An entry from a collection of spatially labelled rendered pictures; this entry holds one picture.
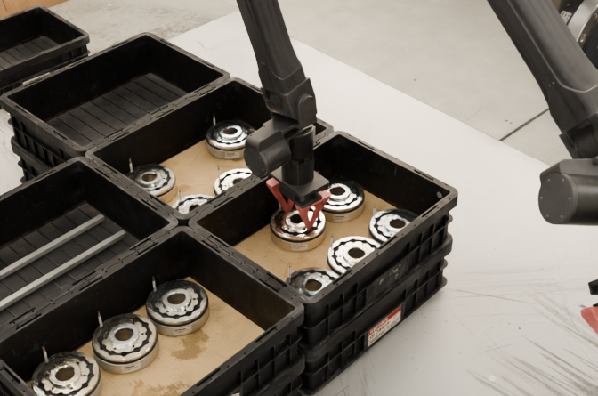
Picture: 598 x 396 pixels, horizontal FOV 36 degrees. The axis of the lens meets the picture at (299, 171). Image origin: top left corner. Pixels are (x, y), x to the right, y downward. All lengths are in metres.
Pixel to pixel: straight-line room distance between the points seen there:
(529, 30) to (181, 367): 0.76
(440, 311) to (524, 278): 0.19
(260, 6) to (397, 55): 2.55
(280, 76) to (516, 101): 2.31
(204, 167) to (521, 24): 0.95
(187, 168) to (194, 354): 0.51
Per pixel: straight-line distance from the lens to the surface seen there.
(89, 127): 2.08
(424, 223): 1.62
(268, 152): 1.54
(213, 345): 1.54
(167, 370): 1.51
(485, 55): 4.03
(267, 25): 1.48
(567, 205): 1.03
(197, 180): 1.87
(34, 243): 1.79
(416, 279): 1.69
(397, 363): 1.68
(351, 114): 2.30
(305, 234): 1.68
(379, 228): 1.70
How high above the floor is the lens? 1.95
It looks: 37 degrees down
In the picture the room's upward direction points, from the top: 1 degrees counter-clockwise
